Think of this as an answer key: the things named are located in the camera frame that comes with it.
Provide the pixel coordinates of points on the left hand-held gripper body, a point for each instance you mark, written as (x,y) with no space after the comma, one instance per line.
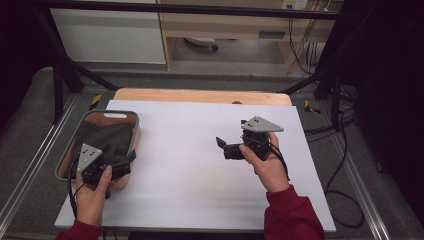
(87,156)

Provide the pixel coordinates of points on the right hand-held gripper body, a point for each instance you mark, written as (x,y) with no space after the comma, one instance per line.
(261,125)

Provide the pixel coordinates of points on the dark green garment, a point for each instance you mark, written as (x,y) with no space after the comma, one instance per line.
(106,138)

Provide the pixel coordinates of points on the pink basket with grey rim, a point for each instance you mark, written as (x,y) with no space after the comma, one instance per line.
(131,125)

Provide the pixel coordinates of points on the person's right hand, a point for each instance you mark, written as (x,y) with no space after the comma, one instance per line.
(271,173)

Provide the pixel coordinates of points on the person's left hand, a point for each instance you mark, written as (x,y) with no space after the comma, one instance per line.
(90,206)

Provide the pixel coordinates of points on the wooden table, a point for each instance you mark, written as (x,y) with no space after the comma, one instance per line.
(200,96)

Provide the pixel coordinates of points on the yellow and black tape piece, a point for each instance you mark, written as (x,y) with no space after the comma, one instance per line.
(311,108)
(95,101)

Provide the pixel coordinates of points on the white board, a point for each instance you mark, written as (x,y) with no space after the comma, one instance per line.
(186,193)

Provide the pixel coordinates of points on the black metal stand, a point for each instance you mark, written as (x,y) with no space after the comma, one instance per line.
(335,96)
(58,86)

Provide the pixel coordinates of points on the white chair base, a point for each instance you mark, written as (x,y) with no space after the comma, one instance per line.
(200,41)

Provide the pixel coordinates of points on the light wooden desk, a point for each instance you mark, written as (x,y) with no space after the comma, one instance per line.
(230,26)

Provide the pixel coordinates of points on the white cabinet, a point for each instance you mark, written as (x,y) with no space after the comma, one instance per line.
(110,36)

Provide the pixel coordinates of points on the aluminium rail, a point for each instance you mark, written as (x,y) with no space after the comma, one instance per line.
(33,166)
(361,190)

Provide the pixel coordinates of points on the black horizontal frame bar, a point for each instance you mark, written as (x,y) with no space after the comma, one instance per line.
(200,9)

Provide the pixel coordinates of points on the white wall socket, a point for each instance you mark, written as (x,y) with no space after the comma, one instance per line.
(295,4)

